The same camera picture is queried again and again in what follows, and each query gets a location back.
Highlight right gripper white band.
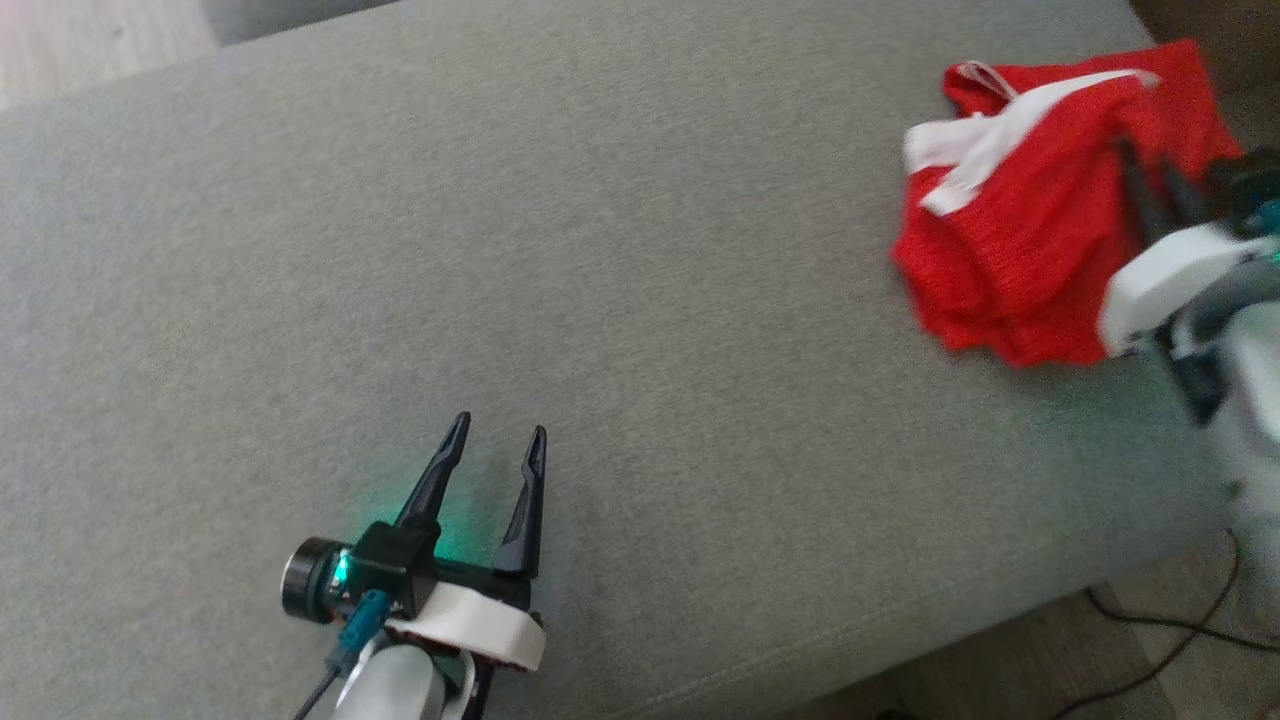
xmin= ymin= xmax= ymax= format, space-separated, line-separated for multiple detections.
xmin=1097 ymin=135 xmax=1280 ymax=421

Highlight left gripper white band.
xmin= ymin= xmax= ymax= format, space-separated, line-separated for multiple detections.
xmin=281 ymin=411 xmax=549 ymax=676

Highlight red shorts with white stripe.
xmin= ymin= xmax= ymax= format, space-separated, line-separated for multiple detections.
xmin=890 ymin=38 xmax=1243 ymax=346

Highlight large grey sofa seat cushion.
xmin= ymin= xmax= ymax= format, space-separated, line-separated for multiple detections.
xmin=0 ymin=0 xmax=1241 ymax=720

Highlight grey sofa cushion with seam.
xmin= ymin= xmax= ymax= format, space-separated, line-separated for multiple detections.
xmin=198 ymin=0 xmax=403 ymax=47

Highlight black cable with blue connector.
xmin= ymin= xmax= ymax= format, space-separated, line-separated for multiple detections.
xmin=290 ymin=588 xmax=393 ymax=720

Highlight black floor cable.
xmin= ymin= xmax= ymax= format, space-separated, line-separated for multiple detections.
xmin=1083 ymin=588 xmax=1280 ymax=651
xmin=1050 ymin=528 xmax=1246 ymax=720

